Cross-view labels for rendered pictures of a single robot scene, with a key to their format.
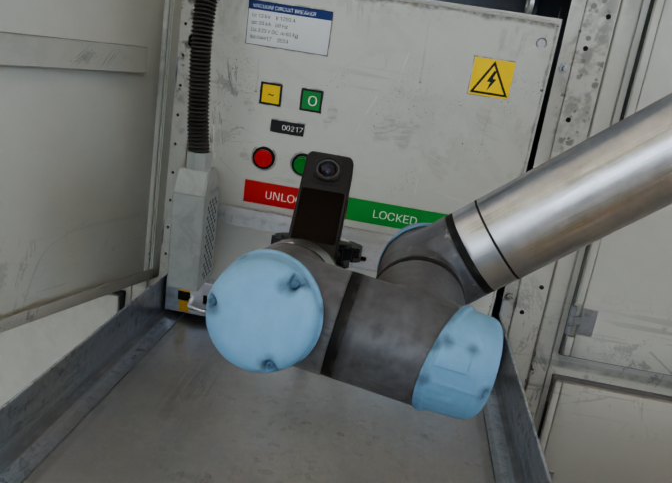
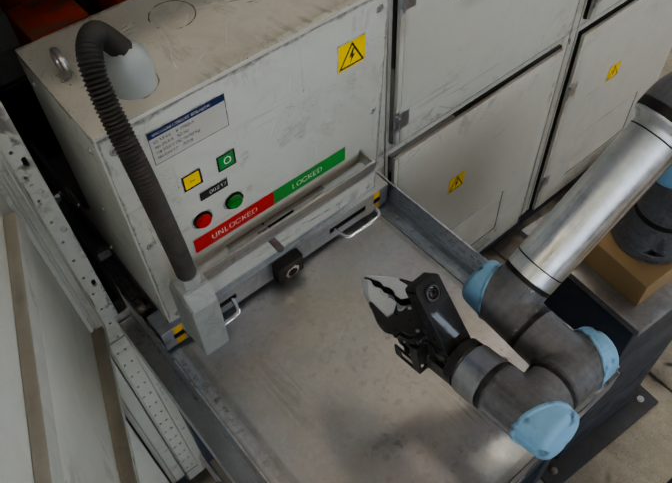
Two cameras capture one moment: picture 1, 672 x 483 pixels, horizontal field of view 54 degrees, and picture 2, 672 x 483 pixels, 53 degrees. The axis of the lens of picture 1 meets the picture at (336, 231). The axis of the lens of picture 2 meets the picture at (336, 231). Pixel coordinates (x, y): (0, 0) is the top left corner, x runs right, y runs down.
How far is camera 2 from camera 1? 0.84 m
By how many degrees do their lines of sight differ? 50
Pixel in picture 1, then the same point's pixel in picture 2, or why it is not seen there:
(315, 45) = (216, 125)
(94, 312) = not seen: hidden behind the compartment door
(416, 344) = (598, 380)
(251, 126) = (184, 210)
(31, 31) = (15, 338)
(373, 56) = (264, 99)
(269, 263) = (562, 422)
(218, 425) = (338, 400)
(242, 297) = (557, 441)
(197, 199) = (213, 303)
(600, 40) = not seen: outside the picture
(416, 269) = (548, 331)
